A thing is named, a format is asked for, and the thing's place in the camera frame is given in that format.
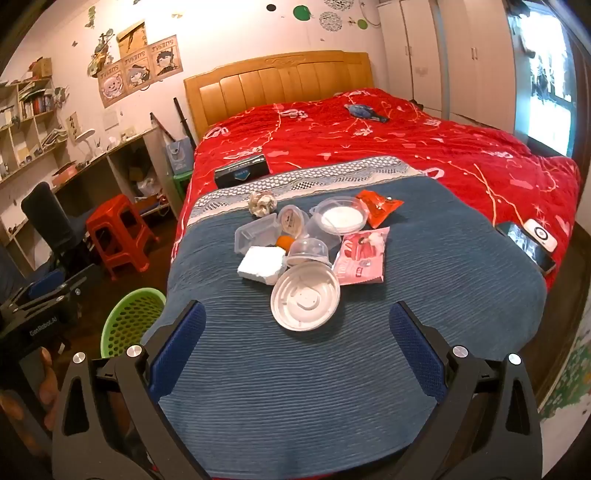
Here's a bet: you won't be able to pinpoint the wooden headboard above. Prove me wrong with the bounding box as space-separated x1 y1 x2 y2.
184 50 375 139

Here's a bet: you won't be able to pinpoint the white wardrobe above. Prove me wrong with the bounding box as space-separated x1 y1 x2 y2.
378 1 517 133

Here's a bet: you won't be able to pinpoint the blue paper bag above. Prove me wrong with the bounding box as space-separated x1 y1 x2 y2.
166 137 194 175

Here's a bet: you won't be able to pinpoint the red patterned duvet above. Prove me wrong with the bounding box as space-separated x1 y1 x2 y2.
175 88 581 265

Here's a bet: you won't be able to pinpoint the wall bookshelf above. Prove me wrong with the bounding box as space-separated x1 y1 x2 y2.
0 75 70 273

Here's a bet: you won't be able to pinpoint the anime posters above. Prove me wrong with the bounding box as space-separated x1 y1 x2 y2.
95 22 183 108

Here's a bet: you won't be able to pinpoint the white power bank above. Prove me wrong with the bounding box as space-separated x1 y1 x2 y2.
524 219 558 253

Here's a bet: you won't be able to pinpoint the red plastic stool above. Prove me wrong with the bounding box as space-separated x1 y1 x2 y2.
85 194 157 281

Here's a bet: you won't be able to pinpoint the person left hand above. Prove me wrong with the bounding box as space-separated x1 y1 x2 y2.
1 347 59 457

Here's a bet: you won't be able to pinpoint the blue toy on bed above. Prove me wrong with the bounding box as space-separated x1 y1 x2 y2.
345 104 389 123

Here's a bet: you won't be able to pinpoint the green small stool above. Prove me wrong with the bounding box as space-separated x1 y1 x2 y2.
172 171 192 200

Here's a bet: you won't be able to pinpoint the blue ribbed blanket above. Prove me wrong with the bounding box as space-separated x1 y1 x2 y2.
159 176 547 479

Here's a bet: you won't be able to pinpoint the white desk lamp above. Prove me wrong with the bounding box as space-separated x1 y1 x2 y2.
74 128 96 163

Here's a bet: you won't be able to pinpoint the orange red snack packet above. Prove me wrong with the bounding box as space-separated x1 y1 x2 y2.
356 190 404 229

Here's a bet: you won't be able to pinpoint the black smartphone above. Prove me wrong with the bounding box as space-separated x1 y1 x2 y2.
496 222 556 276

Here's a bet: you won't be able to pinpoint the black office chair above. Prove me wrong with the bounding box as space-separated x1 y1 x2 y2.
21 182 97 277

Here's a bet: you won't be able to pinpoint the green plastic waste basket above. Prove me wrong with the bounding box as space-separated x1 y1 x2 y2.
100 288 166 358

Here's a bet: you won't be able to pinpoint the clear dome plastic cup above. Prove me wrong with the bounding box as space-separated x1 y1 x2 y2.
287 238 329 267

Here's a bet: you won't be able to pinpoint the window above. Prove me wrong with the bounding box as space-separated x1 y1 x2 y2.
515 1 576 156

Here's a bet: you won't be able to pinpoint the pink snack bag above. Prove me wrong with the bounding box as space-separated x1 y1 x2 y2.
332 227 390 286

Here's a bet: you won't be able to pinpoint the white desk with shelves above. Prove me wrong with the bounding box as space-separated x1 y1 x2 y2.
54 127 182 216

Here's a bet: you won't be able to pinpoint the clear rectangular plastic container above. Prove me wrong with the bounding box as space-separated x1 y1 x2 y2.
235 213 281 255

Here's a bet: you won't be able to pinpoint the black rectangular box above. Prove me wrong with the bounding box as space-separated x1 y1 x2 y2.
213 154 270 189

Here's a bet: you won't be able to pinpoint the paper ball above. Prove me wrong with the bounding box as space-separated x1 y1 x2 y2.
249 191 277 218

